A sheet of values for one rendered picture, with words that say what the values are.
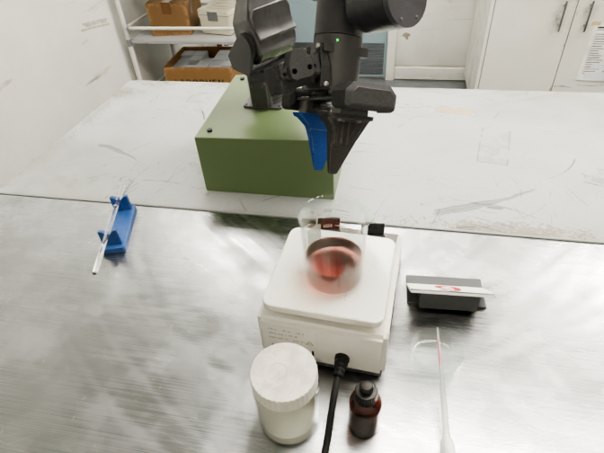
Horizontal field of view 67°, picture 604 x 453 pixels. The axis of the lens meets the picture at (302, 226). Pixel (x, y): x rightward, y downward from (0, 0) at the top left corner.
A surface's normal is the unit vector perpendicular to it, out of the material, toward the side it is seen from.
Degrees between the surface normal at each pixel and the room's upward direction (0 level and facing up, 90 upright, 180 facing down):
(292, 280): 0
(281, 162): 90
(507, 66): 90
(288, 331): 90
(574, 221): 0
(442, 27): 90
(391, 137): 0
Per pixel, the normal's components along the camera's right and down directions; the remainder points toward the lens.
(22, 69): 0.98, 0.08
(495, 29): -0.19, 0.64
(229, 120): -0.09, -0.73
